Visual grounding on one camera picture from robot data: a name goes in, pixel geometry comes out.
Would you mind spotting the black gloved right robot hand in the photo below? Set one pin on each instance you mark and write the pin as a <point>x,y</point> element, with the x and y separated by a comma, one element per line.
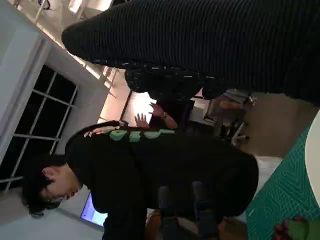
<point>200,37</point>

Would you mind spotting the red toy grapes with leaf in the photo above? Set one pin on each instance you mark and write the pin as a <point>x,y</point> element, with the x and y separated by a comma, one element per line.
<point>295,230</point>

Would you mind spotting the grey office chair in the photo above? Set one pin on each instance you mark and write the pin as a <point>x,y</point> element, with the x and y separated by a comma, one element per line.
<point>225,110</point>

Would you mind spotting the person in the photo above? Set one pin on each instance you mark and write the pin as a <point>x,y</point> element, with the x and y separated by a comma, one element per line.
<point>150,175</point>
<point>165,116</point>

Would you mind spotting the green cutting mat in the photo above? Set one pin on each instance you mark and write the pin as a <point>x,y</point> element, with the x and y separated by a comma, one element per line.
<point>282,195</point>

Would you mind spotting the lit computer monitor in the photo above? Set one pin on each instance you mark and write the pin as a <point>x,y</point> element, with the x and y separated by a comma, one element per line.
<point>92,212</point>

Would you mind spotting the dark window with white frame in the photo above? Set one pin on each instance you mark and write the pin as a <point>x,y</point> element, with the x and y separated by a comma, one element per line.
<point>50,105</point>

